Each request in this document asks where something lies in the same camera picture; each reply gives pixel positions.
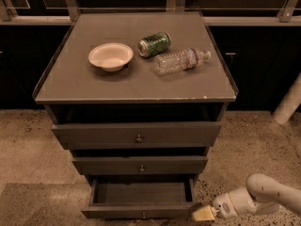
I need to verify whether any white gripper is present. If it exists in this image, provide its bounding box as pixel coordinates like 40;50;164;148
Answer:
192;187;256;221

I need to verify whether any grey bottom drawer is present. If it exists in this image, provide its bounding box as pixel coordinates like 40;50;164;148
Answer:
82;175;197;219

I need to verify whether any grey drawer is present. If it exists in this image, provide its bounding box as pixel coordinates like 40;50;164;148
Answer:
72;155;208;175
82;175;197;219
52;121;221;150

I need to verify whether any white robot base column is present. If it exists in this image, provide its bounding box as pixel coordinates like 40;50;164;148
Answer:
273;73;301;124

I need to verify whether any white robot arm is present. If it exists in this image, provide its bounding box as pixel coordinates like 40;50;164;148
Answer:
192;173;301;221

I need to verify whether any grey drawer cabinet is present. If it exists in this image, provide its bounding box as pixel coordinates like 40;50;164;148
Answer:
32;11;239;186

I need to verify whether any grey middle drawer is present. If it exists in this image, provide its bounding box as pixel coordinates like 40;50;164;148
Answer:
72;155;208;175

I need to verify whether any grey top drawer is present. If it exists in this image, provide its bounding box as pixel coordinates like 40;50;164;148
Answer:
52;121;221;150

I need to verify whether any clear plastic water bottle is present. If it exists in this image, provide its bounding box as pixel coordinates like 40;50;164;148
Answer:
155;48;212;75

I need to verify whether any green soda can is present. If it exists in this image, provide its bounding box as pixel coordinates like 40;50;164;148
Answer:
138;32;171;58

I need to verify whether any white paper bowl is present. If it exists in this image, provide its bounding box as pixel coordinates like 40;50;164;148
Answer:
88;42;134;72

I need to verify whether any metal window rail frame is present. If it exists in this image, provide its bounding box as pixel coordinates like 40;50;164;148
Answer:
1;0;301;26

